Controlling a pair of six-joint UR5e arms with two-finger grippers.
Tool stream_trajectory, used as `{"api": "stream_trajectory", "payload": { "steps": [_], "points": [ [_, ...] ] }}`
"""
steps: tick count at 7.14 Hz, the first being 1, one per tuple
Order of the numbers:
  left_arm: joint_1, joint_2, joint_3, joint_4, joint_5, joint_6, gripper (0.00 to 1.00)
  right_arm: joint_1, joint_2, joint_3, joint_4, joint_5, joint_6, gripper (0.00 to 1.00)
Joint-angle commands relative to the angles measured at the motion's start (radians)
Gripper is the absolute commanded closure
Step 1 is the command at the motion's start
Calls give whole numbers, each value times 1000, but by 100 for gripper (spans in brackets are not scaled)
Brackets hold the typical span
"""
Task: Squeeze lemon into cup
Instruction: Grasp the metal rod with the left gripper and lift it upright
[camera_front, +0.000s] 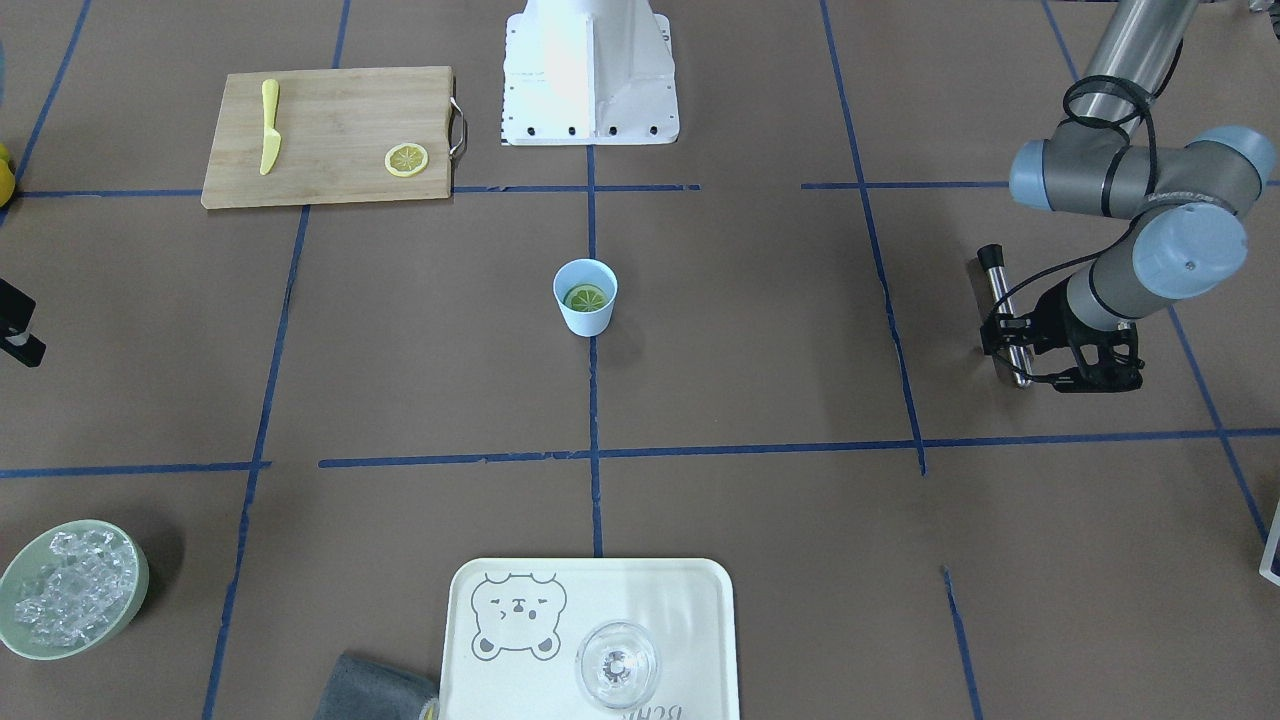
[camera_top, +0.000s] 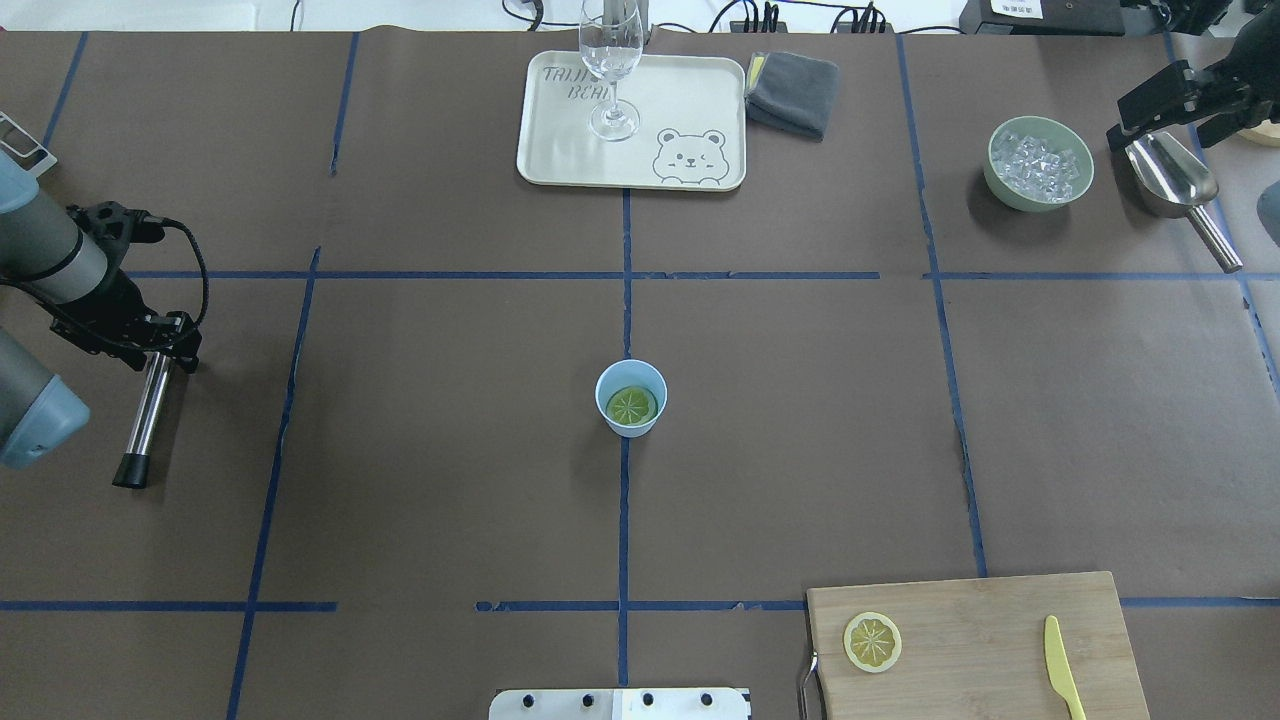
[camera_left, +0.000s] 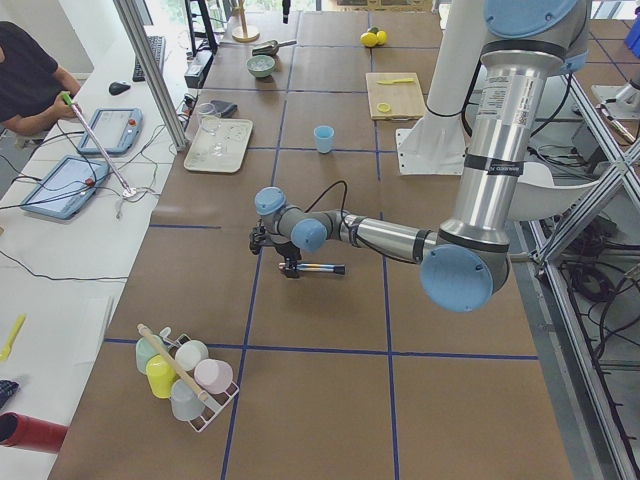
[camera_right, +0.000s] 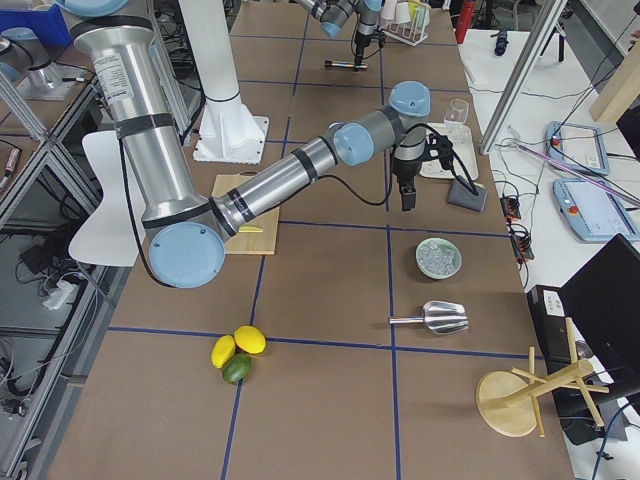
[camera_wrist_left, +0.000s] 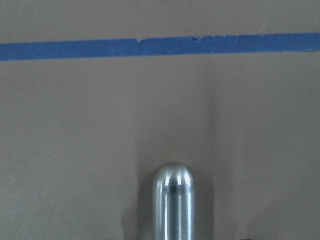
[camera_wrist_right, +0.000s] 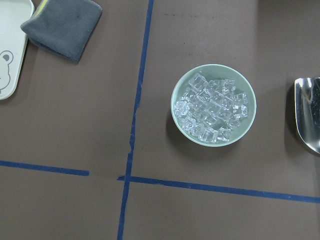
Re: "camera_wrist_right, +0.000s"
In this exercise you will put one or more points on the folded grey cloth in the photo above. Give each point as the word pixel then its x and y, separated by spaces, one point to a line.
pixel 63 27

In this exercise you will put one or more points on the green bowl of ice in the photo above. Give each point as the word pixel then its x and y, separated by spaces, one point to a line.
pixel 213 105

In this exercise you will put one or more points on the cream bear serving tray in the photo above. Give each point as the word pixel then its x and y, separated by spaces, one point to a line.
pixel 13 42

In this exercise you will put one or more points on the steel ice scoop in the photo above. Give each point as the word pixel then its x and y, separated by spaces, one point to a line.
pixel 307 111

